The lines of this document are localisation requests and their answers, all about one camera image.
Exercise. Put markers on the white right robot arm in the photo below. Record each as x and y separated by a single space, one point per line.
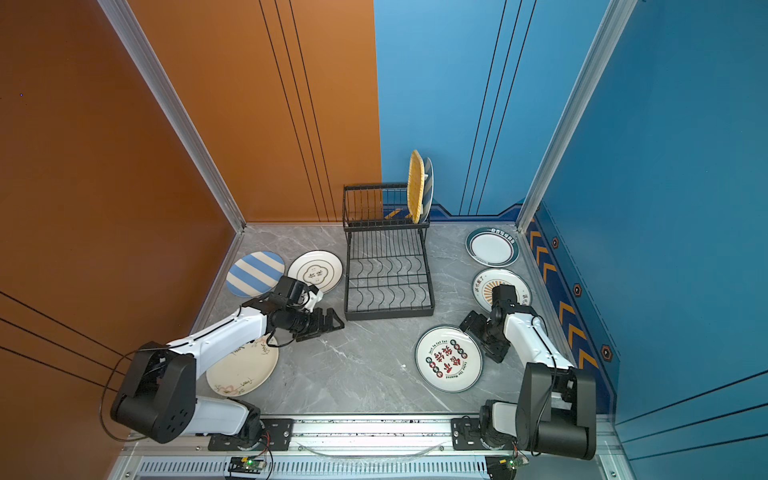
556 409

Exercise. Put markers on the aluminium corner post left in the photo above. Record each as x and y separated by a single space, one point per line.
127 27

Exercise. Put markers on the green rimmed white plate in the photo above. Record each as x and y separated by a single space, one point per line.
492 247

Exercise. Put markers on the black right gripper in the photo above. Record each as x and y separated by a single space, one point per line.
476 325

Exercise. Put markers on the cream floral plate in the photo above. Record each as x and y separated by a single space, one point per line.
244 370

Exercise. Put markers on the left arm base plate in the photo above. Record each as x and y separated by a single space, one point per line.
273 434

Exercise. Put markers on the blue striped plate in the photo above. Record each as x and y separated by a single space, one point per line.
428 188
255 274

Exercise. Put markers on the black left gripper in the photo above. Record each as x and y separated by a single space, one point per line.
330 322

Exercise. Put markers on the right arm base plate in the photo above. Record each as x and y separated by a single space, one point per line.
470 433

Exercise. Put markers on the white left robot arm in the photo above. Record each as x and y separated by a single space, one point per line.
157 397

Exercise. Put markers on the aluminium corner post right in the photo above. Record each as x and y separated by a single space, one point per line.
608 34

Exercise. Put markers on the white plate red characters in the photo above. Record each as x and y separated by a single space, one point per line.
448 359

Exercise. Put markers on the aluminium corner post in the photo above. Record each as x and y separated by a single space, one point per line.
608 34
127 27

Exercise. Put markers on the green circuit board left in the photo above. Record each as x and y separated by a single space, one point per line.
247 467

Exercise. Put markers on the white flower outline plate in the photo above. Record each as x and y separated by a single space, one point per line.
320 268

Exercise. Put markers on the circuit board right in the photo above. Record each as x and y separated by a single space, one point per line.
504 467

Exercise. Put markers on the yellow woven tray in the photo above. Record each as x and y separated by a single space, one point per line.
415 186

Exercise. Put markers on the orange sunburst plate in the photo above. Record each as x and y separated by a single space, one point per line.
485 281

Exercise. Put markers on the black wire dish rack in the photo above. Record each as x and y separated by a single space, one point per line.
388 272

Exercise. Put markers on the aluminium front rail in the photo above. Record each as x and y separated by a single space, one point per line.
366 446

